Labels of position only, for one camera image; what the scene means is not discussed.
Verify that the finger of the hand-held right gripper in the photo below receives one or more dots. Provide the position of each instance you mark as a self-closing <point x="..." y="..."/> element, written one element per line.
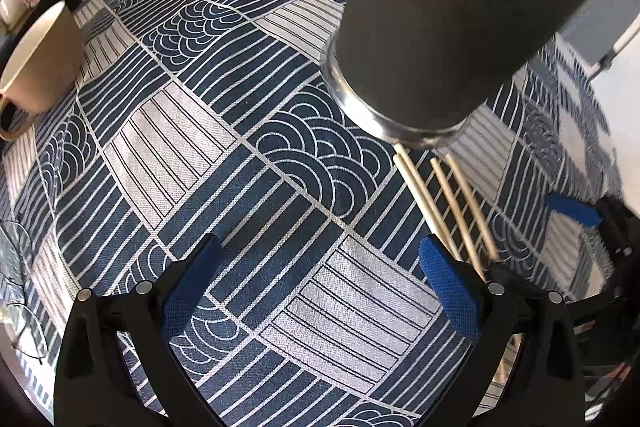
<point x="592" y="303"/>
<point x="575" y="212"/>

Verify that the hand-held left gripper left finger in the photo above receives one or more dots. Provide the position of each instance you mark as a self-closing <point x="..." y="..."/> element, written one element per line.
<point x="192" y="289"/>

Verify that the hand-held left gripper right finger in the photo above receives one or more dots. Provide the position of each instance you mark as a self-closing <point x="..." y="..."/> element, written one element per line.
<point x="450" y="292"/>

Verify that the blue white patterned tablecloth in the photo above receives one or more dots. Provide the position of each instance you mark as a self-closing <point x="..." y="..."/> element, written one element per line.
<point x="200" y="117"/>

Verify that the row of wooden chopsticks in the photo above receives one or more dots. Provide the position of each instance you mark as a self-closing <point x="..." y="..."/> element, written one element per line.
<point x="416" y="182"/>

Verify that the beige ceramic mug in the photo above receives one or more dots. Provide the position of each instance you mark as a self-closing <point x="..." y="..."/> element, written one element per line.
<point x="42" y="57"/>

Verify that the black cylindrical utensil holder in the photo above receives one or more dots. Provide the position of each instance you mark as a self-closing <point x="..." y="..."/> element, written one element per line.
<point x="465" y="17"/>

